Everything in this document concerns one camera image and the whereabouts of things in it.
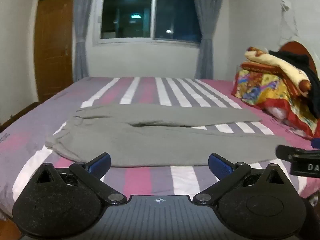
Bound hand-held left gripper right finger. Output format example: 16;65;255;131
193;152;285;206

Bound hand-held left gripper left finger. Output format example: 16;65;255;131
35;152;128;206

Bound grey pants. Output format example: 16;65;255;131
45;103;288;168

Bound white plastic bag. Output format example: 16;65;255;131
264;106;288;119

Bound colourful patterned quilt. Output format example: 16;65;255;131
231;68;320;138

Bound black garment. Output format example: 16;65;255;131
269;50;320;119

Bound cream printed blanket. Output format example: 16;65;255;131
241;46;313;96

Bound bed with striped sheet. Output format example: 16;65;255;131
0;76;320;221

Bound red-brown wooden headboard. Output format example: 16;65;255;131
279;41;318;75

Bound grey curtain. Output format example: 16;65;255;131
72;0;101;82
191;0;214;79

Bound brown wooden door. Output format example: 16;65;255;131
34;0;75;103

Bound white framed window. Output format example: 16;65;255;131
94;0;203;46

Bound wooden bed frame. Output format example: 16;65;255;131
0;101;40;133

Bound white wall plug with cable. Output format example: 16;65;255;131
279;0;300;46

